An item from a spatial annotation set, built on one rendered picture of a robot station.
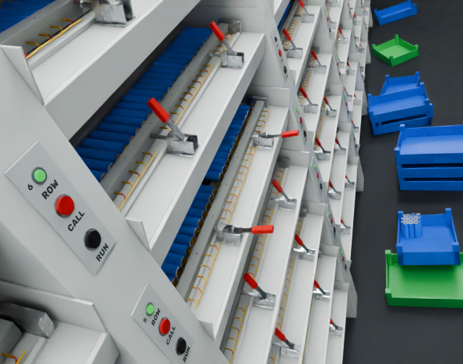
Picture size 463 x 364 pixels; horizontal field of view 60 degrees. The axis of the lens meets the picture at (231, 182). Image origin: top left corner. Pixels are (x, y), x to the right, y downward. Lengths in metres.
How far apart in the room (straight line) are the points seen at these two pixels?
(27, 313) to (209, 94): 0.45
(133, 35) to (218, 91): 0.25
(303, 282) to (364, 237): 0.85
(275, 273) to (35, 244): 0.59
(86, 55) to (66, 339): 0.28
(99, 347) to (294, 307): 0.68
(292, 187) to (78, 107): 0.72
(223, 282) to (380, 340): 1.03
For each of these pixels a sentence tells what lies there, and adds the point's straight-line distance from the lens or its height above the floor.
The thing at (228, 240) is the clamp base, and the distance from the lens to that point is 0.68.
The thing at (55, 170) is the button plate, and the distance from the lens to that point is 0.37.
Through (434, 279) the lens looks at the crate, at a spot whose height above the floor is 0.00.
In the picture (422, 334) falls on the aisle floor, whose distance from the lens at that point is 1.60.
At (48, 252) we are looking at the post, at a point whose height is 1.22.
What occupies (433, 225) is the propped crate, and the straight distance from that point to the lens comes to 1.89.
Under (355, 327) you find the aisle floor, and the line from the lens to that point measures 1.63.
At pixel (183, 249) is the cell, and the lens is 0.66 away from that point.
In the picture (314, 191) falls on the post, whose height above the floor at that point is 0.65.
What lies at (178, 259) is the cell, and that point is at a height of 0.97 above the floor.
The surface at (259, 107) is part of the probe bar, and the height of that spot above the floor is 0.97.
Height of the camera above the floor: 1.39
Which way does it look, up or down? 34 degrees down
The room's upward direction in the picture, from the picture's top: 25 degrees counter-clockwise
